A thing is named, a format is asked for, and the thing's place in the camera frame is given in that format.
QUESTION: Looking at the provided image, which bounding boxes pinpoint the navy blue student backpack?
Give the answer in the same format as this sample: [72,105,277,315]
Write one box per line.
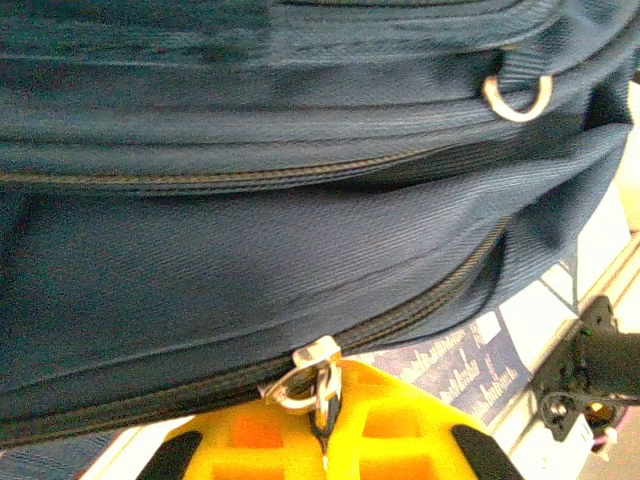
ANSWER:
[0,0,640,480]

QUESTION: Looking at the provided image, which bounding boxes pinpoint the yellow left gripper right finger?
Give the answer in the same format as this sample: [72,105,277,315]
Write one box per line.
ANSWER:
[324,357,526,480]

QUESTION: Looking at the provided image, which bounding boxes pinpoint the navy blue printed booklet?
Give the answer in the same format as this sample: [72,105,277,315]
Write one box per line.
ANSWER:
[352,214,629,431]

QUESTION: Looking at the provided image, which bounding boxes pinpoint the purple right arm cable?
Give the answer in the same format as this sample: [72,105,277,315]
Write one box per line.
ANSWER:
[592,422,626,454]

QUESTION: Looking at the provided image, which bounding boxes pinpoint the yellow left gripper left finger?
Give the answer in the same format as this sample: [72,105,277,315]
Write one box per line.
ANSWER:
[134,402,327,480]

